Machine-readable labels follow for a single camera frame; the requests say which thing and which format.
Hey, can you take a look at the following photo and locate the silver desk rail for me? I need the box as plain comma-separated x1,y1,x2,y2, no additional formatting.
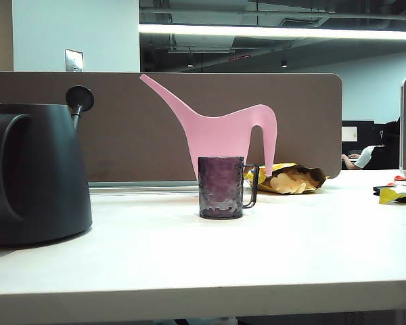
89,181,201,196

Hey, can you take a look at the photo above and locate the dark textured glass cup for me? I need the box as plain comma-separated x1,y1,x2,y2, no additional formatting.
198,155,260,220

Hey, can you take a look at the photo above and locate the white background monitor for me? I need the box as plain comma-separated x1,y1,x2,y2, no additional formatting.
342,126,359,142

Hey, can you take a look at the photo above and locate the silver wall switch plate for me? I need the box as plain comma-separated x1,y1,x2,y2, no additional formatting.
65,49,85,72

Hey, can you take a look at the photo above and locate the long white ceiling light strip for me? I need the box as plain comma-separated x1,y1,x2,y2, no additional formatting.
139,23,406,41

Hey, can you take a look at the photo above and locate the pink plastic watering can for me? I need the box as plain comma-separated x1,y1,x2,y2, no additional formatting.
139,74,278,182

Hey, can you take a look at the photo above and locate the yellow open chips bag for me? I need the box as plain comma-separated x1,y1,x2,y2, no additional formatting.
244,162,328,195

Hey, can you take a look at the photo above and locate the wide brown desk divider panel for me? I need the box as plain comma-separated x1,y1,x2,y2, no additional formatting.
0,71,344,183

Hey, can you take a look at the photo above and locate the seated person in white shirt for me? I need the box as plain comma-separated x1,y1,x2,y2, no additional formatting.
341,116,402,170

